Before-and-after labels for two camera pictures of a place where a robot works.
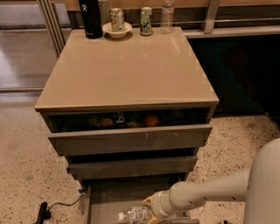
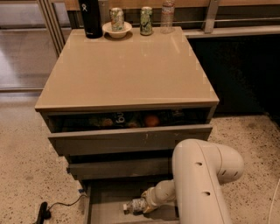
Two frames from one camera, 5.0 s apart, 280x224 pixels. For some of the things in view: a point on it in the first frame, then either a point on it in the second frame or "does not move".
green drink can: (146, 21) does not move
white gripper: (159, 201) to (150, 196)
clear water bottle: (167, 16) does not move
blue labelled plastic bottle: (136, 215) to (136, 206)
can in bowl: (117, 19) does not move
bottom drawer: (103, 199) does not move
